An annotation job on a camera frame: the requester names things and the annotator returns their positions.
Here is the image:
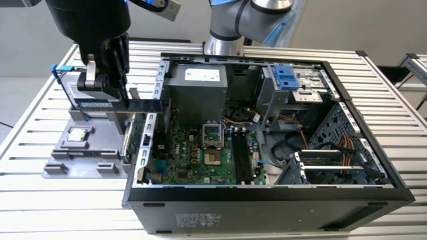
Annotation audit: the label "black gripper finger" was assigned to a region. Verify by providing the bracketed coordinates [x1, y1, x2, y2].
[76, 33, 131, 114]

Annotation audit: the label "black RAM slot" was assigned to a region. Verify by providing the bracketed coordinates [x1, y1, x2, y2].
[232, 127, 247, 186]
[228, 127, 241, 186]
[236, 127, 251, 186]
[240, 127, 256, 186]

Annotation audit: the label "hard disk in blue carrier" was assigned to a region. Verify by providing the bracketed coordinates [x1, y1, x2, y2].
[49, 63, 113, 121]

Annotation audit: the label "grey parts rack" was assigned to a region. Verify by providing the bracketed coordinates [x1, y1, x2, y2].
[41, 86, 148, 180]

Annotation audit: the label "silver CPU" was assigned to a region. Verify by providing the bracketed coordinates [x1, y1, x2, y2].
[67, 128, 91, 142]

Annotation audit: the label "grey power supply unit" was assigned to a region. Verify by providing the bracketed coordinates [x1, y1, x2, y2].
[161, 63, 229, 126]

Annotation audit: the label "metal socket cover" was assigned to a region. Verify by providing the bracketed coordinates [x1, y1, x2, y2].
[201, 119, 224, 148]

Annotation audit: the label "blue expansion slot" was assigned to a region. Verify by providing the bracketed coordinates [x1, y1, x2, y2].
[152, 160, 168, 175]

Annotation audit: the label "green motherboard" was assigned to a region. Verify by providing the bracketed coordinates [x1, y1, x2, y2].
[149, 124, 268, 186]

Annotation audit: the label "round internal speaker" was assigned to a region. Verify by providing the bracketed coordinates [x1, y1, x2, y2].
[231, 106, 256, 122]

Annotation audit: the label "CPU socket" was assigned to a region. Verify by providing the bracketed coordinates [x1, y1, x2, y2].
[201, 147, 224, 167]

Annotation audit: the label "black open PC case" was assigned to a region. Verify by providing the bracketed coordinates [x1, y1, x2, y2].
[121, 51, 416, 235]

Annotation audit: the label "grey metal disk bay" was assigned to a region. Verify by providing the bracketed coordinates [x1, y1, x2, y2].
[275, 149, 367, 186]

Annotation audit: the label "metal slat side table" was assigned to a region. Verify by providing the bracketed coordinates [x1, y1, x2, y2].
[395, 52, 427, 111]

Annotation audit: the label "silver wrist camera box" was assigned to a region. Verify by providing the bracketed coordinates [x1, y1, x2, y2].
[155, 0, 183, 22]

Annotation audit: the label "wire locking lever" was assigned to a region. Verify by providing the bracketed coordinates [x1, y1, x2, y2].
[220, 119, 228, 149]

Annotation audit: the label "blue plastic drive bracket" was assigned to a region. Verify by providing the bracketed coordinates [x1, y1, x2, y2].
[271, 64, 299, 91]

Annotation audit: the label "black looped cable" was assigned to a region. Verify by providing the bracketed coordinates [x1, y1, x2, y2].
[271, 131, 301, 169]

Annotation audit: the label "thin orange wire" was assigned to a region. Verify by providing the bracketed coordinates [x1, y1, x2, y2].
[297, 124, 309, 151]

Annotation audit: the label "red yellow power wires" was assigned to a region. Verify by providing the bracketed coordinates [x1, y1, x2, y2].
[335, 134, 357, 177]

